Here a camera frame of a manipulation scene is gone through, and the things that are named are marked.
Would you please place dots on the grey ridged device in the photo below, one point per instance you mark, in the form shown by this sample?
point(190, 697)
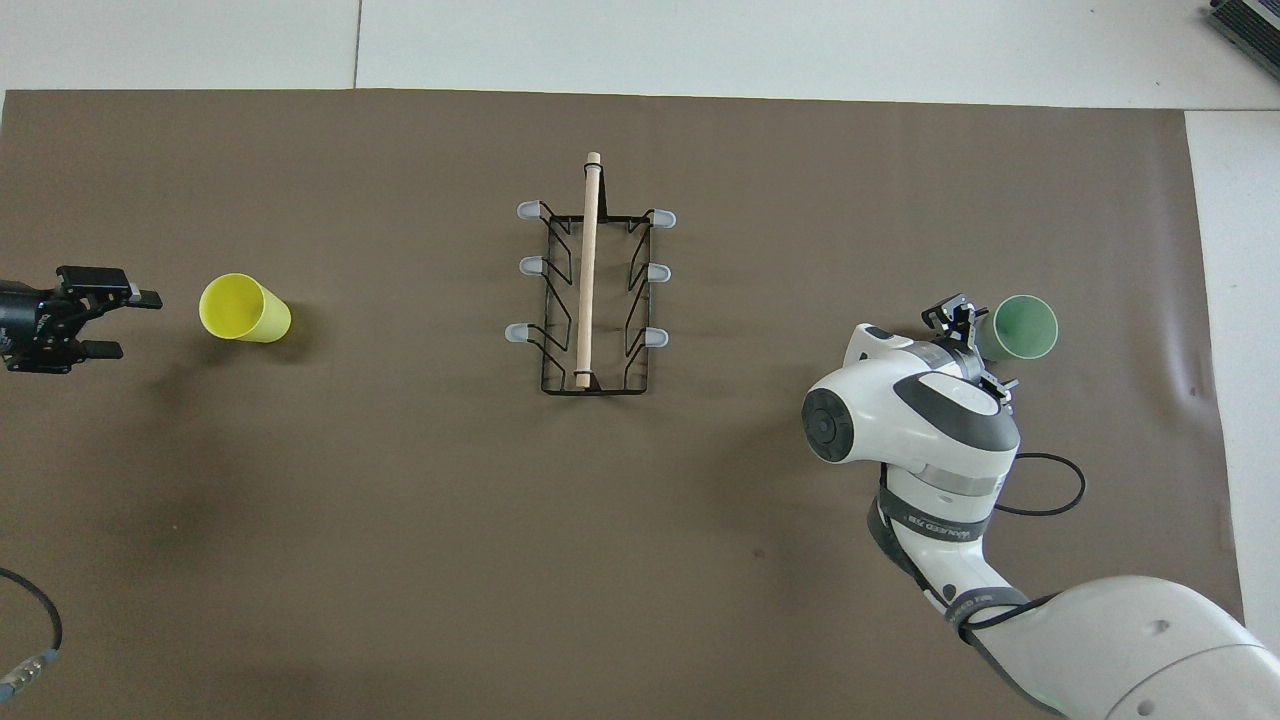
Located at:
point(1255, 20)

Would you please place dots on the yellow plastic cup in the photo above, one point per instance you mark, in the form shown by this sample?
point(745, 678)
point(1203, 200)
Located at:
point(235, 305)

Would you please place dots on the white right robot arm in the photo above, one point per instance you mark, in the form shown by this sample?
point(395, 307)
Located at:
point(930, 420)

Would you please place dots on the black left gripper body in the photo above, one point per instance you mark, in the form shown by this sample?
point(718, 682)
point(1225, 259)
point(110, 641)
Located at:
point(25, 320)

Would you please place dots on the brown paper table mat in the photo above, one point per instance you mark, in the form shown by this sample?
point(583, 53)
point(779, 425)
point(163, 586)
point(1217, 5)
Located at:
point(400, 500)

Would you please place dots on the pale green plastic cup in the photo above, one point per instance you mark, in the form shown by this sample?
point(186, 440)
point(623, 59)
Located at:
point(1025, 325)

